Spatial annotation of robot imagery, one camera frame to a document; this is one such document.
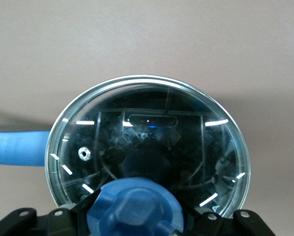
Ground black pot with blue handle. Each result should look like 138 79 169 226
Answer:
0 85 246 214

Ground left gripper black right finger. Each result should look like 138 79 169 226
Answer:
181 208 283 236

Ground brown table cover sheet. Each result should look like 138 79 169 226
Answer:
0 0 294 236

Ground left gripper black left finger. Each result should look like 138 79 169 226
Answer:
0 190 101 236

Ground glass lid with blue knob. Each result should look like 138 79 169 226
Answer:
44 74 251 236

